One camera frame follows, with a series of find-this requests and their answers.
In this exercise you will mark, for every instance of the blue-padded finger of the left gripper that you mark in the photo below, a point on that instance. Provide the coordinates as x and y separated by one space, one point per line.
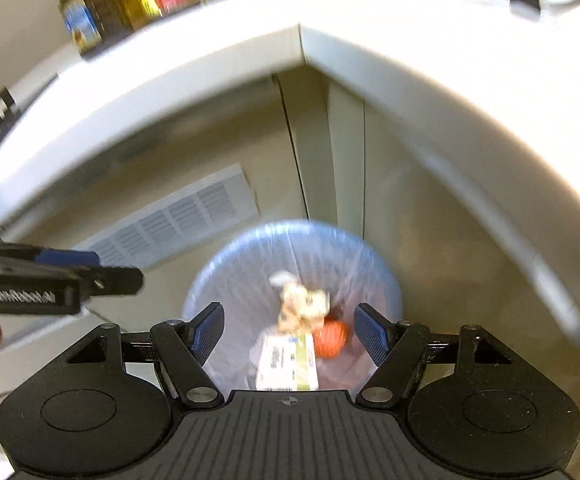
60 257

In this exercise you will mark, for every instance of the trash bin with bag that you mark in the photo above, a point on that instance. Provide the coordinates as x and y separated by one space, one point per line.
322 257

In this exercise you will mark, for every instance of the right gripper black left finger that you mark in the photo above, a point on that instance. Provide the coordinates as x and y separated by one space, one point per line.
182 349

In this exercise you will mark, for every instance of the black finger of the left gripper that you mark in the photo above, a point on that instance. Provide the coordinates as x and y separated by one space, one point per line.
114 281

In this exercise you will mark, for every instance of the brown paper bag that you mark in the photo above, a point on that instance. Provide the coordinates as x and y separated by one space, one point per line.
302 309

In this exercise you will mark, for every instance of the cabinet floor vent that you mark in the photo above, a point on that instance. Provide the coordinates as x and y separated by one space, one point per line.
178 222

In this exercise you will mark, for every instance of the dark soy sauce bottle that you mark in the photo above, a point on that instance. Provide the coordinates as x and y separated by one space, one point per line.
92 24

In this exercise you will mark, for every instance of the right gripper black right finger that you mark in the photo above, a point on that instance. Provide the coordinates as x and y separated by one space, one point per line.
396 349

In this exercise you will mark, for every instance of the white green medicine box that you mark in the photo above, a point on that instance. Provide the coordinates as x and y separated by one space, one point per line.
287 363

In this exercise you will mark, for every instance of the orange foam net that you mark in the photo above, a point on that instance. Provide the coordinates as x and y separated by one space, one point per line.
330 339

